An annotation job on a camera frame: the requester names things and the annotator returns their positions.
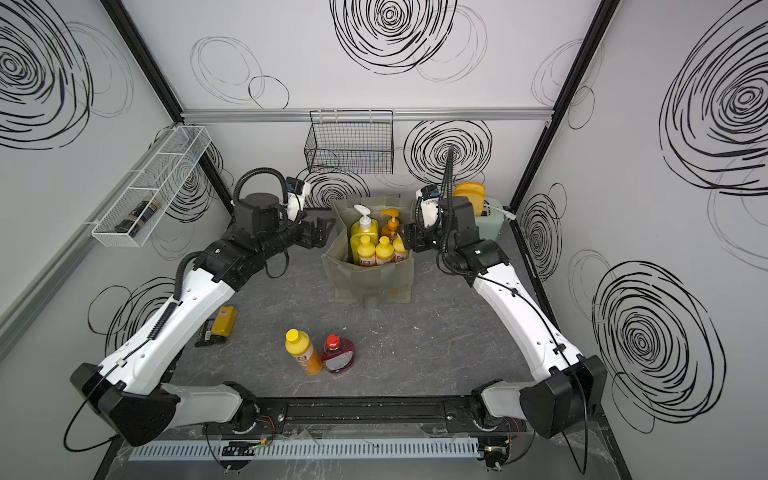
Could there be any yellow pump soap bottle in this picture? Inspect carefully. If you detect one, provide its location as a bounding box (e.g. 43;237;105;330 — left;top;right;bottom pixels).
349;204;379;265

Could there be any yellow cap bottle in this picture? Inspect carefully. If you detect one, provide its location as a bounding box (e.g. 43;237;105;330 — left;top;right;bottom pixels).
375;236;394;265
357;235;376;267
392;234;409;263
285;329;322;375

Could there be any orange pump soap bottle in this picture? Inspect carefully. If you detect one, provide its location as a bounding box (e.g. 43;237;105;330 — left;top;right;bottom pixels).
380;208;400;242

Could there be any green fabric shopping bag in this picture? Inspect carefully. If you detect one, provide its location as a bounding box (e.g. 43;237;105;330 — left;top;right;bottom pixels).
321;195;415;309

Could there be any red soap bottle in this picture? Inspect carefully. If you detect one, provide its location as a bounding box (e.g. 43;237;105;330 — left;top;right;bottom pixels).
321;334;355;374

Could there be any yellow object behind left arm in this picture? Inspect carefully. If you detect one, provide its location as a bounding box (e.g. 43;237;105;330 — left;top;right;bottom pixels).
195;306;237;347

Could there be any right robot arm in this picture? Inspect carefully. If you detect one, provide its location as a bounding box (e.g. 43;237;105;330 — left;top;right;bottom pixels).
399;187;607;438

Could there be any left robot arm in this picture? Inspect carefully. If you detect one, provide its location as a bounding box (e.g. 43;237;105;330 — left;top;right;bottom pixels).
70;211;335;446

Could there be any mint green toaster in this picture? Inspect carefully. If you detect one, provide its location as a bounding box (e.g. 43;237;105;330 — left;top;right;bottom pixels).
475;197;506;240

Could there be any toast slice front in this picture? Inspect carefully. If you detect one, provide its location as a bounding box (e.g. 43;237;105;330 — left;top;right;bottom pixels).
454;189;486;217

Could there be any toast slice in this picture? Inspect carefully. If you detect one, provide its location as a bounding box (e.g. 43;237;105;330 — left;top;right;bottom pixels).
457;182;486;194
454;189;486;217

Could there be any toast slice back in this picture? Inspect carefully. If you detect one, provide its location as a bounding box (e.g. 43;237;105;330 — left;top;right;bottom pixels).
457;182;486;194

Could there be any dark item in shelf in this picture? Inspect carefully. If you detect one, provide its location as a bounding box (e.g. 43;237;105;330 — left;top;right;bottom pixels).
114;199;160;237

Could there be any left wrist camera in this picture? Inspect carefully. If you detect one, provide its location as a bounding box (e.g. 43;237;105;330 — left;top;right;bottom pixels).
286;177;312;221

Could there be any black wire basket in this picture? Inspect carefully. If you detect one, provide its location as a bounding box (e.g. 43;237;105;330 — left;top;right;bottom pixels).
304;109;395;174

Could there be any white wire shelf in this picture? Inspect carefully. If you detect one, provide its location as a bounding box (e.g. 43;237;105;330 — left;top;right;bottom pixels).
91;124;211;248

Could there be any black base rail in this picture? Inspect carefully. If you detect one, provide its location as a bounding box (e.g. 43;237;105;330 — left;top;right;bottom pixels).
149;394;607;436

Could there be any white slotted cable duct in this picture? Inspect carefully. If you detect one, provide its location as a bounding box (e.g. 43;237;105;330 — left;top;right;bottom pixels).
128;437;482;462

